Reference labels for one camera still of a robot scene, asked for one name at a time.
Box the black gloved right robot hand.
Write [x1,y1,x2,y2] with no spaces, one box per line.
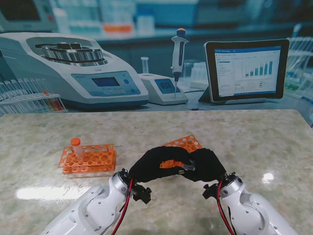
[182,148,227,183]

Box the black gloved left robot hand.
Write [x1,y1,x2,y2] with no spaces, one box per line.
[128,146,194,184]

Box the orange test tube rack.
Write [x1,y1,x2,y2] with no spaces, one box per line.
[58,143,116,175]
[160,134,203,169]

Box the printed laboratory backdrop poster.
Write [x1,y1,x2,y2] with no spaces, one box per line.
[0,0,313,116]

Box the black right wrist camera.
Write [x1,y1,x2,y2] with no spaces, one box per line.
[202,183,220,199]

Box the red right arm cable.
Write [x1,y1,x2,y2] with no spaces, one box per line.
[216,180,236,235]

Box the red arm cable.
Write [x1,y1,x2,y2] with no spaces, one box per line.
[111,178,134,235]
[216,180,236,235]

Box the red left arm cable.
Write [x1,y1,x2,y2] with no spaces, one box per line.
[111,178,134,235]

